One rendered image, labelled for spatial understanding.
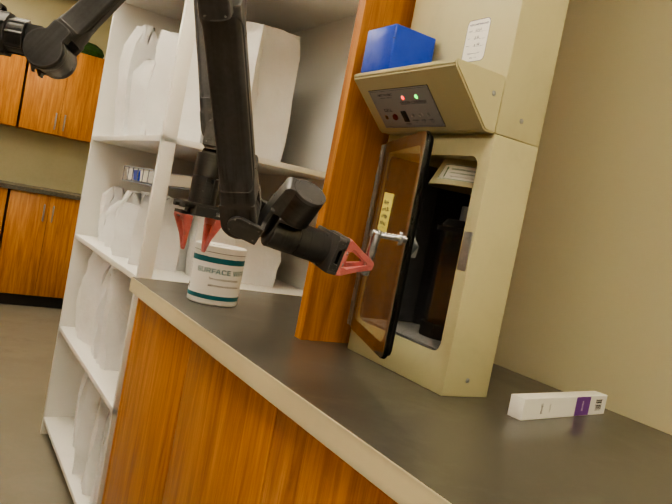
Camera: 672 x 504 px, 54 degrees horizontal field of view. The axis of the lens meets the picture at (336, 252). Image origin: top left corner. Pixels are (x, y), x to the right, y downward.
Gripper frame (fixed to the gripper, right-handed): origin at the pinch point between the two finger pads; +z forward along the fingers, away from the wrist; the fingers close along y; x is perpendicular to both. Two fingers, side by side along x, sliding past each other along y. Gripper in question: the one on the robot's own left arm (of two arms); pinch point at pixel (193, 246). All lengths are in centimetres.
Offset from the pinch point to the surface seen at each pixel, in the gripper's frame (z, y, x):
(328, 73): -65, 75, 97
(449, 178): -24, 35, -34
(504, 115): -35, 34, -46
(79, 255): 28, 12, 178
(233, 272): 6.8, 18.9, 20.7
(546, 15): -54, 39, -46
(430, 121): -33, 29, -33
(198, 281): 10.6, 11.5, 23.7
